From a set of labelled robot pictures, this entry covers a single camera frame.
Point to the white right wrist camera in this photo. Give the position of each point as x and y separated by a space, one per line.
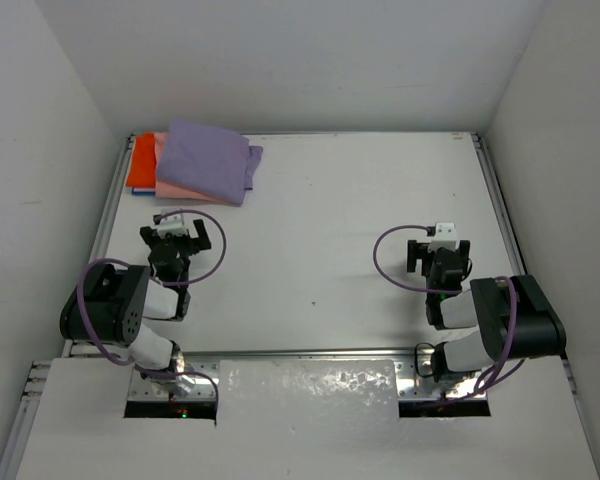
442 235

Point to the aluminium front table rail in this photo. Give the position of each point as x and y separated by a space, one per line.
420 351

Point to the folded orange t-shirt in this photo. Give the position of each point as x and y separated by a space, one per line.
142 173

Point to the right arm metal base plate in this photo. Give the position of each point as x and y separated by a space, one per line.
415 383

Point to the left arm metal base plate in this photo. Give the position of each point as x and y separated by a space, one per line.
188 387

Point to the aluminium left table rail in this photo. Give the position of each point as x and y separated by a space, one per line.
73 348

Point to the purple t-shirt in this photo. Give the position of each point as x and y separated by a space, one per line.
215 161

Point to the aluminium table rail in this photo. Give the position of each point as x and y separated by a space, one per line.
420 351
73 348
505 220

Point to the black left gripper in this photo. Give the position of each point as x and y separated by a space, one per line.
195 242

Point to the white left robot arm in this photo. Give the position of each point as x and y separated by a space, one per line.
113 301

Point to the aluminium right table rail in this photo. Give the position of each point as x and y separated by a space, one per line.
505 220

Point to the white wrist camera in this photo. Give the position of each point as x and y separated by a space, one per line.
170 223
442 235

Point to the folded pink t-shirt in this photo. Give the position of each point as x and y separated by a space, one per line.
164 189

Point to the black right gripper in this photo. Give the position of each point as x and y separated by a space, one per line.
418 251

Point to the white foam front cover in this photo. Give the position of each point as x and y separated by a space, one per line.
304 420

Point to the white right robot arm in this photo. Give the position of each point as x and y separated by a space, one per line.
447 308

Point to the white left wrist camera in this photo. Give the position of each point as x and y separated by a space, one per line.
170 223

